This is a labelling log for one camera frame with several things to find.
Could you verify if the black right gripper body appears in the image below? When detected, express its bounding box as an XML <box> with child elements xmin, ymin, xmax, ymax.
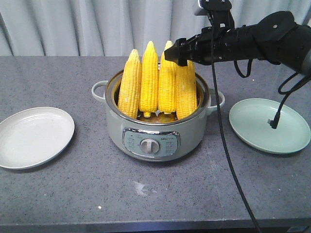
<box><xmin>184</xmin><ymin>27</ymin><xmax>243</xmax><ymax>66</ymax></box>

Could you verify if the white plate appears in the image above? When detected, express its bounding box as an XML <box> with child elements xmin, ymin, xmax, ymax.
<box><xmin>0</xmin><ymin>107</ymin><xmax>75</xmax><ymax>169</ymax></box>

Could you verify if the green electric cooking pot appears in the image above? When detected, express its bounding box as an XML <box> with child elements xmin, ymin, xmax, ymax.
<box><xmin>91</xmin><ymin>71</ymin><xmax>217</xmax><ymax>162</ymax></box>

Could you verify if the yellow corn cob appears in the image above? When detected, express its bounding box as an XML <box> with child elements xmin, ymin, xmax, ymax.
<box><xmin>139</xmin><ymin>41</ymin><xmax>159</xmax><ymax>118</ymax></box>
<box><xmin>158</xmin><ymin>52</ymin><xmax>177</xmax><ymax>115</ymax></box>
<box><xmin>118</xmin><ymin>49</ymin><xmax>141</xmax><ymax>119</ymax></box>
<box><xmin>175</xmin><ymin>60</ymin><xmax>197</xmax><ymax>120</ymax></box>

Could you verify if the grey curtain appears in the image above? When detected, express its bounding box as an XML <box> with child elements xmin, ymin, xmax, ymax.
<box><xmin>0</xmin><ymin>0</ymin><xmax>311</xmax><ymax>57</ymax></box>

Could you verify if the light green plate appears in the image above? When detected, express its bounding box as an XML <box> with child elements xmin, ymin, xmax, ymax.
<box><xmin>229</xmin><ymin>98</ymin><xmax>311</xmax><ymax>154</ymax></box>

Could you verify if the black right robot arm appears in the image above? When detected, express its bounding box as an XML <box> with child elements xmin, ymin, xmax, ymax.
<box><xmin>165</xmin><ymin>11</ymin><xmax>311</xmax><ymax>75</ymax></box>

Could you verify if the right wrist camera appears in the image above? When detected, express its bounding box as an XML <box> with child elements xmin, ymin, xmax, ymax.
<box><xmin>192</xmin><ymin>0</ymin><xmax>235</xmax><ymax>29</ymax></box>

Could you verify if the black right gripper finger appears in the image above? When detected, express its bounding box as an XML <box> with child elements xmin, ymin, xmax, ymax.
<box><xmin>164</xmin><ymin>38</ymin><xmax>187</xmax><ymax>67</ymax></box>

